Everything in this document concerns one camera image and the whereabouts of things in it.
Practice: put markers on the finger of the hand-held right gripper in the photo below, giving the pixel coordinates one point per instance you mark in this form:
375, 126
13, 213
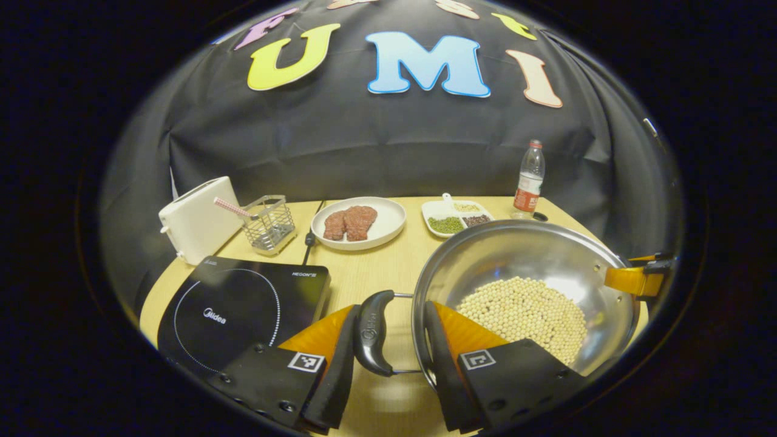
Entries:
652, 260
634, 281

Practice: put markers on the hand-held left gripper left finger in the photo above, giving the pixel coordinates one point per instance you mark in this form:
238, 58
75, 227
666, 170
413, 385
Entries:
340, 376

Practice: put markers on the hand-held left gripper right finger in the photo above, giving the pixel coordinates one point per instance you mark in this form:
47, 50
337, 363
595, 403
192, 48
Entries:
440, 376

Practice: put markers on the stainless steel pot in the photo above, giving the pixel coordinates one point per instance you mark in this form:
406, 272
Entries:
516, 252

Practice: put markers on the black induction cooktop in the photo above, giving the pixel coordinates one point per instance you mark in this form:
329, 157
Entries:
237, 303

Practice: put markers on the clear plastic water bottle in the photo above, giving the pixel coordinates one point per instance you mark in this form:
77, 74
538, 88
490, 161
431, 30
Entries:
529, 182

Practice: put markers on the raw meat slice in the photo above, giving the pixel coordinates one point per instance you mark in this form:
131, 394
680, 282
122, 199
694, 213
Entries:
360, 221
334, 226

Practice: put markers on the white divided bean dish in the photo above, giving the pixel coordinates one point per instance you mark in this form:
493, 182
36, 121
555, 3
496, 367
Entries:
446, 221

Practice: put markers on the round white plate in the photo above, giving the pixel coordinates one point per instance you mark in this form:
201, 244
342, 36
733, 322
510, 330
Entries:
388, 221

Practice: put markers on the pink striped straw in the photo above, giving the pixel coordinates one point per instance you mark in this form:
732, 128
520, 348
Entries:
230, 207

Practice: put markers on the white toaster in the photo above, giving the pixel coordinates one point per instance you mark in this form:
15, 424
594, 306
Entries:
197, 224

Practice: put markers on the black backdrop cloth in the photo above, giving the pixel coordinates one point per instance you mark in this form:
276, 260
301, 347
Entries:
376, 139

